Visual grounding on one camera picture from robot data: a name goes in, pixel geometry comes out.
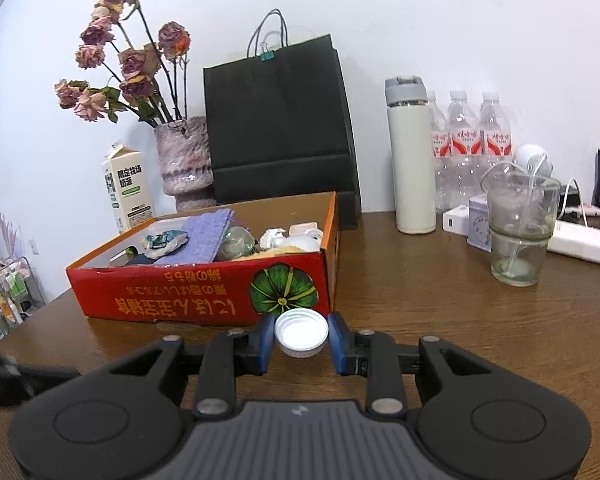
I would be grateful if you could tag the dark blue flat case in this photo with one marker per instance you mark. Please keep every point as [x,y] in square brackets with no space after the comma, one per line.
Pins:
[130,256]

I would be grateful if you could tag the white thermos grey lid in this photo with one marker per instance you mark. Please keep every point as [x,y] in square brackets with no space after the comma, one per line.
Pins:
[412,155]

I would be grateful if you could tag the small grey tin box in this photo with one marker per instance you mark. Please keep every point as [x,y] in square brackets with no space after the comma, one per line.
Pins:
[479,235]

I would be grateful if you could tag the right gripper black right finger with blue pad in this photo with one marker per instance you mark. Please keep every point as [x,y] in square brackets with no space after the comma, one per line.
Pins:
[378,358]

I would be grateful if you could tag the purple cleaning cloth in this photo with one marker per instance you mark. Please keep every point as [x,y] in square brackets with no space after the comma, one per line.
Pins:
[205,233]

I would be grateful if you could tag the white plastic bottle cap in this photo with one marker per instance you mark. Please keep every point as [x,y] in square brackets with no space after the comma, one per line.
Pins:
[301,333]

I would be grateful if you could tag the water bottle red label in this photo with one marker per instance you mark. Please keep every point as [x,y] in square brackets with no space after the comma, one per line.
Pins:
[495,130]
[441,145]
[466,150]

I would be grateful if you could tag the right water bottle red label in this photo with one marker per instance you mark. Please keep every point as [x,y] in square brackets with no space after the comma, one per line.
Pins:
[495,130]

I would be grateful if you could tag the white milk carton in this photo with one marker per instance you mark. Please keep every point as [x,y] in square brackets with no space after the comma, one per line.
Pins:
[127,187]

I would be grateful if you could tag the wire rack with small items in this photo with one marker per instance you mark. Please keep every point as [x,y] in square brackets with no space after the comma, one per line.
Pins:
[20,295]

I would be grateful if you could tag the white square plastic case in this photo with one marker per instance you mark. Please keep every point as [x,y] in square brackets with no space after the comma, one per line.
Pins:
[302,228]

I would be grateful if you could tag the red orange cardboard box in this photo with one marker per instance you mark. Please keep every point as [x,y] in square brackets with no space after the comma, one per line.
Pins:
[216,293]

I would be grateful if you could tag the white round desk fan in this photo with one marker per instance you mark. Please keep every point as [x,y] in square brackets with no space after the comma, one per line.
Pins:
[534,160]

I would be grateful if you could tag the black paper shopping bag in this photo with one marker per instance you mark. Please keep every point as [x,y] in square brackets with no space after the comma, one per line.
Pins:
[282,127]

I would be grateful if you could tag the blue white crumpled wrapper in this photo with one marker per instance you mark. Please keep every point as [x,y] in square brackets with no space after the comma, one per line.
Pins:
[164,243]

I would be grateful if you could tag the pink marbled ceramic vase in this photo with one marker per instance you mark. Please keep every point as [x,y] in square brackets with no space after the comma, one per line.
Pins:
[185,163]

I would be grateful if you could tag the left water bottle red label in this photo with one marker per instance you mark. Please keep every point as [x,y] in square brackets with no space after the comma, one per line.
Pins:
[441,145]

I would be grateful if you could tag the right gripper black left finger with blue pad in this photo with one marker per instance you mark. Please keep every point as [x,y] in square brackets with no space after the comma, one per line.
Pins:
[216,365]

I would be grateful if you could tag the teal binder clip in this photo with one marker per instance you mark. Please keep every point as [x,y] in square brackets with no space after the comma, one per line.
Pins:
[267,54]

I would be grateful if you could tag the white charger adapter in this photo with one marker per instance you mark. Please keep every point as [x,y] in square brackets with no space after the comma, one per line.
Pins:
[456,220]

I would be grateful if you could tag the dried pink rose bouquet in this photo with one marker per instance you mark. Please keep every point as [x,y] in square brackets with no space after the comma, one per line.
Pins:
[147,72]

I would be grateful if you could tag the white tissue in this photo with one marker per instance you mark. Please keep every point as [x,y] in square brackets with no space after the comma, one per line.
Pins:
[307,241]

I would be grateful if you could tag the white power strip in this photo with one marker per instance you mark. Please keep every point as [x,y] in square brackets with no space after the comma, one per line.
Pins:
[575,241]

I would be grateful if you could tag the clear drinking glass with straw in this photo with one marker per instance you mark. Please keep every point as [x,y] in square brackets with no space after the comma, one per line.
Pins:
[522,213]

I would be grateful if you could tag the middle water bottle red label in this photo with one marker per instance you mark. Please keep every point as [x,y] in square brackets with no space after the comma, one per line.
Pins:
[466,150]

